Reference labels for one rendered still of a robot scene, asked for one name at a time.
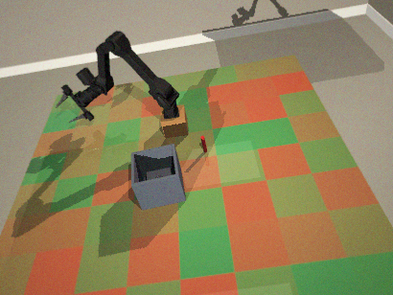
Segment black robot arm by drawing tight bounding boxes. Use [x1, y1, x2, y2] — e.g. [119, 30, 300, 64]
[76, 32, 179, 119]

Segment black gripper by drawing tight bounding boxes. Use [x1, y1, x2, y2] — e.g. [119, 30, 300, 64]
[56, 84, 95, 123]

